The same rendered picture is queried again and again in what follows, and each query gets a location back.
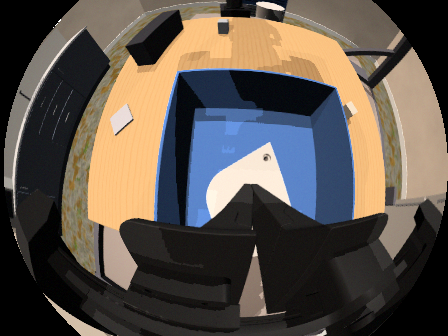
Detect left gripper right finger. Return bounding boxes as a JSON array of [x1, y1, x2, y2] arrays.
[[251, 184, 388, 314]]

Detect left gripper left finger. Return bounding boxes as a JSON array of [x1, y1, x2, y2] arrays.
[[119, 183, 257, 304]]

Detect blue open-top tray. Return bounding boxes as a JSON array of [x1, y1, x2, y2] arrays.
[[154, 68, 355, 227]]

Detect small beige cube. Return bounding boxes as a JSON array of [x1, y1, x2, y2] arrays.
[[343, 101, 358, 120]]

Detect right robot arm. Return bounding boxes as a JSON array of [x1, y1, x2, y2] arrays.
[[225, 0, 245, 9]]

